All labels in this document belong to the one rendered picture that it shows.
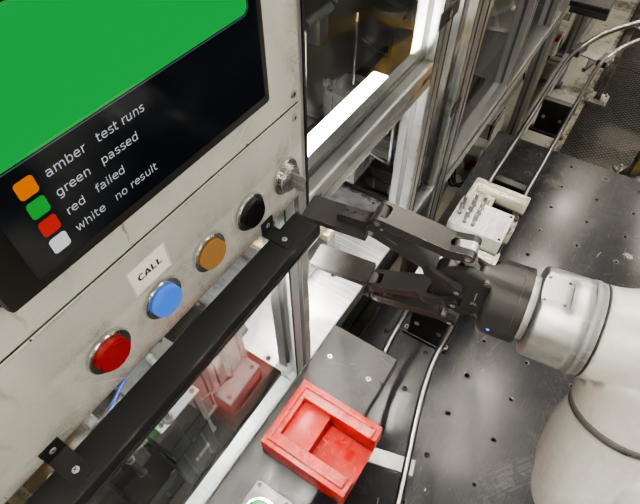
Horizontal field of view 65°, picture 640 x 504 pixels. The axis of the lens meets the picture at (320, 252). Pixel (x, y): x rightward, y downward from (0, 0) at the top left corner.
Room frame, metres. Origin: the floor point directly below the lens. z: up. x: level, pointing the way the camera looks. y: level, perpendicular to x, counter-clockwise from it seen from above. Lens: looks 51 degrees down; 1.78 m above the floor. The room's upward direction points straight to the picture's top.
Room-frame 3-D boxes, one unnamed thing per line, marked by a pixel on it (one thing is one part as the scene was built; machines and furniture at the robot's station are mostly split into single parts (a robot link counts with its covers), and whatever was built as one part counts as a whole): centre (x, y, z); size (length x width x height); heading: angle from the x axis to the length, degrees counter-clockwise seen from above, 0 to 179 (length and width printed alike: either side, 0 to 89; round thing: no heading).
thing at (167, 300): (0.24, 0.13, 1.42); 0.03 x 0.02 x 0.03; 147
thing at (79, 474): (0.23, 0.12, 1.37); 0.36 x 0.04 x 0.04; 147
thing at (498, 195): (0.78, -0.37, 0.84); 0.36 x 0.14 x 0.10; 147
